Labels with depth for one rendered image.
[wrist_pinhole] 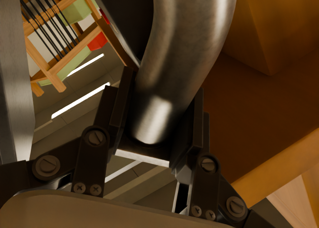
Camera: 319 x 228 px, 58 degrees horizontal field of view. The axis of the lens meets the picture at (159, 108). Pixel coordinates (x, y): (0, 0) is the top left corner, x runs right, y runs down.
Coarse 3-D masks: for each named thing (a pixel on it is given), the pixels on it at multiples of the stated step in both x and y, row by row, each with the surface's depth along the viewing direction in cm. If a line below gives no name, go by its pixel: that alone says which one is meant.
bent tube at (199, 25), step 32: (160, 0) 10; (192, 0) 9; (224, 0) 9; (160, 32) 11; (192, 32) 10; (224, 32) 10; (160, 64) 12; (192, 64) 11; (160, 96) 13; (192, 96) 13; (128, 128) 16; (160, 128) 15; (160, 160) 16
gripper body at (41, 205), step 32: (32, 192) 10; (64, 192) 10; (0, 224) 9; (32, 224) 9; (64, 224) 9; (96, 224) 9; (128, 224) 10; (160, 224) 10; (192, 224) 10; (224, 224) 11
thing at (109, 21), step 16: (96, 0) 48; (112, 0) 38; (128, 0) 39; (144, 0) 39; (112, 16) 39; (128, 16) 40; (144, 16) 40; (128, 32) 41; (144, 32) 41; (128, 48) 43; (144, 48) 42
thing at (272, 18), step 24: (240, 0) 27; (264, 0) 27; (288, 0) 27; (312, 0) 28; (240, 24) 30; (264, 24) 28; (288, 24) 28; (312, 24) 29; (240, 48) 33; (264, 48) 29; (288, 48) 30; (312, 48) 31; (264, 72) 31; (312, 168) 39; (288, 192) 49; (312, 192) 41; (312, 216) 45
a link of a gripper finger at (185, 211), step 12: (204, 156) 13; (192, 168) 13; (204, 168) 13; (216, 168) 13; (192, 180) 13; (204, 180) 12; (216, 180) 13; (180, 192) 14; (192, 192) 12; (204, 192) 12; (216, 192) 12; (180, 204) 14; (192, 204) 12; (204, 204) 12; (216, 204) 12; (192, 216) 11; (204, 216) 12; (216, 216) 12
